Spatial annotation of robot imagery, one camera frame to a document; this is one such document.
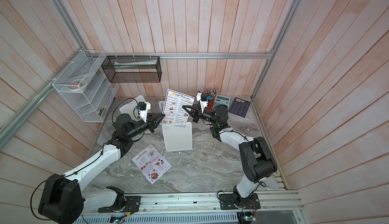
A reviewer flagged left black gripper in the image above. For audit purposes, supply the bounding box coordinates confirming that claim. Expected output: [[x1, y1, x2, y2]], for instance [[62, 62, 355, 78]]
[[127, 112, 166, 139]]

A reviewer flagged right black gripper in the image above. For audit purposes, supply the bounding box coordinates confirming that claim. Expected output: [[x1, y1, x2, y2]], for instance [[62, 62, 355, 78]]
[[184, 106, 219, 128]]

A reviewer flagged white narrow rack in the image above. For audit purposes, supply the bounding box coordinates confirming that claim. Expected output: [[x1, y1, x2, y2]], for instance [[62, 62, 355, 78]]
[[119, 95, 145, 117], [158, 101, 165, 113], [162, 122, 193, 152]]

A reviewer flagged dim sum menu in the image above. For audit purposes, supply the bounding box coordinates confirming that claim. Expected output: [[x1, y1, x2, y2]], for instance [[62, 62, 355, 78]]
[[162, 89, 195, 127]]

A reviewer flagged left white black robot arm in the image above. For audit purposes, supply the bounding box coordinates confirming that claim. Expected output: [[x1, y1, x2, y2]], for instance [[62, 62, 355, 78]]
[[33, 113, 165, 224]]

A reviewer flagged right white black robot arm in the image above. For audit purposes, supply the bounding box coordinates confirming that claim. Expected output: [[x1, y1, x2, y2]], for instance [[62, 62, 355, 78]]
[[182, 105, 278, 210]]

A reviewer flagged red pen cup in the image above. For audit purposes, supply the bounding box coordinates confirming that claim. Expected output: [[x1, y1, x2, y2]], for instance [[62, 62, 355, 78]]
[[206, 88, 217, 111]]

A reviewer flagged grey desk calculator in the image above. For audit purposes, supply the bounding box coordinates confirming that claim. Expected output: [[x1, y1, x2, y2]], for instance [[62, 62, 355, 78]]
[[214, 95, 231, 108]]

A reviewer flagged left red white menu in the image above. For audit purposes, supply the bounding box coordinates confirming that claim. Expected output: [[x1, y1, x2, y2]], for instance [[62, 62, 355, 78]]
[[132, 145, 171, 185]]

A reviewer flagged dark purple card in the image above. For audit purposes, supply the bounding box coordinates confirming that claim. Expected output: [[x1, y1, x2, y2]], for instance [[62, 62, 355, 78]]
[[229, 98, 251, 118]]

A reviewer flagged paper inside black basket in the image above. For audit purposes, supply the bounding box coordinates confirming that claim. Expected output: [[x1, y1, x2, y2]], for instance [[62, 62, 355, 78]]
[[114, 59, 158, 69]]

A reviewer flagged tape roll on shelf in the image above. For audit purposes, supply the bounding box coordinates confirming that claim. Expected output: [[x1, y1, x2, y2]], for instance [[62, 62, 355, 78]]
[[66, 78, 86, 92]]

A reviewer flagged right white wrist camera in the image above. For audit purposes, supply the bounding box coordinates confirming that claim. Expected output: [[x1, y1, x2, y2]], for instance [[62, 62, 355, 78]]
[[196, 92, 212, 112]]

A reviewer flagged black mesh wall basket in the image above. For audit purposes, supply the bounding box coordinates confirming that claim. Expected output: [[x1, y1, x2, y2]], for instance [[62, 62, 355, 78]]
[[101, 55, 162, 83]]

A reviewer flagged white wire wall shelf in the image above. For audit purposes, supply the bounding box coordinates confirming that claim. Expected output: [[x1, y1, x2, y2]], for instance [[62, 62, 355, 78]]
[[53, 50, 119, 123]]

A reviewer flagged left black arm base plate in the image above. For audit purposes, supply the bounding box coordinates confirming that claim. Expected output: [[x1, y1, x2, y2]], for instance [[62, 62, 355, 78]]
[[98, 196, 141, 213]]

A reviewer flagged aluminium front rail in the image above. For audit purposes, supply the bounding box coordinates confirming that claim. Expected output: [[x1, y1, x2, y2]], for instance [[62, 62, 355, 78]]
[[53, 190, 305, 217]]

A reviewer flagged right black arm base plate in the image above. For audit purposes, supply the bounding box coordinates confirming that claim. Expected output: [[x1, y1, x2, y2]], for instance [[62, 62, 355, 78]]
[[217, 192, 261, 210]]

